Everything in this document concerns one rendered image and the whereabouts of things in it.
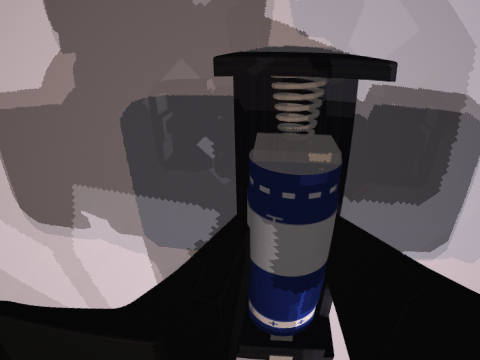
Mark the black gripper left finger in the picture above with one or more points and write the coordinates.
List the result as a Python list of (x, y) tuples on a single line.
[(195, 314)]

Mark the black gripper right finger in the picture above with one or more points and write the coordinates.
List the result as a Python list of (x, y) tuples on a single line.
[(391, 307)]

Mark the blue and silver battery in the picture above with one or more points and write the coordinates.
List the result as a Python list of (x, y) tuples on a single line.
[(291, 211)]

